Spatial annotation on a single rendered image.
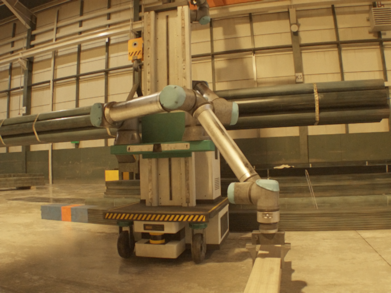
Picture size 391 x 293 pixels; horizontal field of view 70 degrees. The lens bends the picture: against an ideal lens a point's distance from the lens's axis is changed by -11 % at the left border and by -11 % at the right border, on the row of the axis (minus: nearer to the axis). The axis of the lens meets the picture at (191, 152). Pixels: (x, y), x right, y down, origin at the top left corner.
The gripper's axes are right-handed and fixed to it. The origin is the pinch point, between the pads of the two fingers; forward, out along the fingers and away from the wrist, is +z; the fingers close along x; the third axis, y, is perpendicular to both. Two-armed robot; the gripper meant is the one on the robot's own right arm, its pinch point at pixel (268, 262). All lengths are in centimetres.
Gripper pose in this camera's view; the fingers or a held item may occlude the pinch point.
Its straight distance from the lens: 132.1
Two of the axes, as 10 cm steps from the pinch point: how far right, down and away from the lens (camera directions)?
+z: 0.3, 10.0, -0.5
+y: -3.0, -0.4, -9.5
